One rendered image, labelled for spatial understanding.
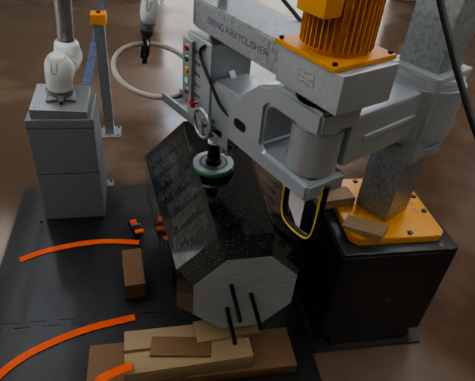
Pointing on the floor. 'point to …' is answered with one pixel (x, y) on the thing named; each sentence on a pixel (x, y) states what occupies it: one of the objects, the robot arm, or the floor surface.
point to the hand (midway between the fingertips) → (143, 56)
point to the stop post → (98, 19)
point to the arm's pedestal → (70, 164)
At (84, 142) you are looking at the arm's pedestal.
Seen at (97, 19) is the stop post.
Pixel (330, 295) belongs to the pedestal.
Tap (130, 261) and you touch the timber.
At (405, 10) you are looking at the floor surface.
